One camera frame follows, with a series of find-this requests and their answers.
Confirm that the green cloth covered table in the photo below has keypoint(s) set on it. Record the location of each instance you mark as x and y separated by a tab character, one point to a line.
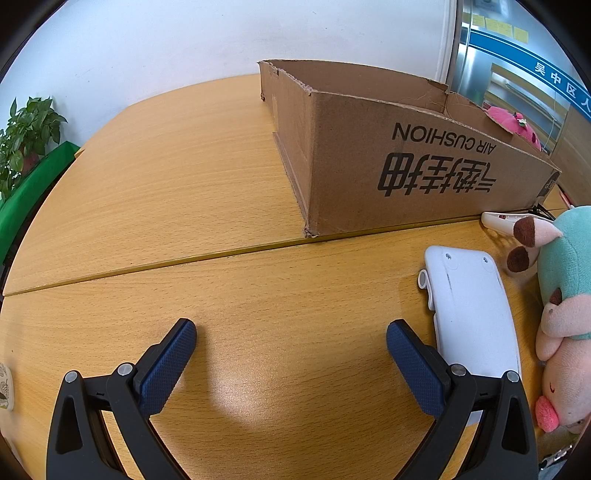
18	206

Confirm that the pink bear plush toy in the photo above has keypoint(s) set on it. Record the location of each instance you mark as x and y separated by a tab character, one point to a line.
516	123

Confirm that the patterned paper cup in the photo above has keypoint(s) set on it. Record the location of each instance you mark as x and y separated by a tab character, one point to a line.
7	395

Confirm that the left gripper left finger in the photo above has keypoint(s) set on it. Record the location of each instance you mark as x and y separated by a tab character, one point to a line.
79	444

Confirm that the pig plush toy teal shirt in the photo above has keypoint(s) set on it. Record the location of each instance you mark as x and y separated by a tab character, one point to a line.
560	250

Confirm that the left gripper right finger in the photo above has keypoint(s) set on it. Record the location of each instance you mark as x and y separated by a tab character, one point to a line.
504	444

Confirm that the brown cardboard box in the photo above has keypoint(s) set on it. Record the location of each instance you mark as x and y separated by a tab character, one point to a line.
370	149

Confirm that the potted green plant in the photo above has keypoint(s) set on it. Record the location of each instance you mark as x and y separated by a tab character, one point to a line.
31	128

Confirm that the white pink thermometer device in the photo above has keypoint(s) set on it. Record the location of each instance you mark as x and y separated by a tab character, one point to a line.
503	223

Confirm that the white power bank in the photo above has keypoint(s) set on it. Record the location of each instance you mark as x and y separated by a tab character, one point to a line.
474	326

